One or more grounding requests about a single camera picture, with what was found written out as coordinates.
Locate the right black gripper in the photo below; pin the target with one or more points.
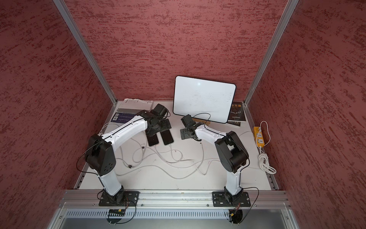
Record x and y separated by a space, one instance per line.
185 134

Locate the black book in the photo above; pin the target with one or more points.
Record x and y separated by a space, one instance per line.
236 114

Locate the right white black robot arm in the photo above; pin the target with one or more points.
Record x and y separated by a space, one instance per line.
232 154

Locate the left aluminium frame post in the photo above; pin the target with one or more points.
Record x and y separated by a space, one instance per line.
75 31

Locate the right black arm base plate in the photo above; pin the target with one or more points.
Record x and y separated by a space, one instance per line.
225 199

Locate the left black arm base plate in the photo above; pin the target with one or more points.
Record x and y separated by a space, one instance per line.
121 199

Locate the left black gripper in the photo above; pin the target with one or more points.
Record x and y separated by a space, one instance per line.
151 131

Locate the right aluminium frame post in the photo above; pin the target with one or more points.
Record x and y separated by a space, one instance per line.
282 24

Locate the aluminium front rail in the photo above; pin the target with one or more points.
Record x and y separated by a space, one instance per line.
176 199

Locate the yellow power strip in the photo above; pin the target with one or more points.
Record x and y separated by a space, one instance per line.
258 137

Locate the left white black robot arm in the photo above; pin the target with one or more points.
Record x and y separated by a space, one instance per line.
100 155

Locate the white board with black frame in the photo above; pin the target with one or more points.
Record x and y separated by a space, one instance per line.
204 99

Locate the aluminium frame post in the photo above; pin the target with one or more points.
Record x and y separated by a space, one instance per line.
282 24
75 31

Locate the dark blue booklet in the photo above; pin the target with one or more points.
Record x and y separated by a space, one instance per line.
122 118

